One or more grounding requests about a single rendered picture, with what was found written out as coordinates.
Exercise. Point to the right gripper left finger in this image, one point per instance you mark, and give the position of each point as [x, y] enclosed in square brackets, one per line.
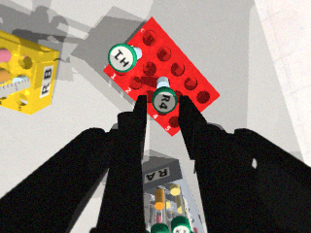
[52, 198]

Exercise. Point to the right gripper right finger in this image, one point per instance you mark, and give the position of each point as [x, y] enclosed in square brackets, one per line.
[235, 196]

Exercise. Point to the tube with green cap labelled r4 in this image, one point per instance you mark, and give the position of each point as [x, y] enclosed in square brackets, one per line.
[164, 98]

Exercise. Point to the red rack with round wells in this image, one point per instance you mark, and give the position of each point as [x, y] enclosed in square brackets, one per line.
[167, 60]

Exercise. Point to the yellow tube rack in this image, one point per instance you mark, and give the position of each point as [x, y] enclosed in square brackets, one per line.
[41, 62]

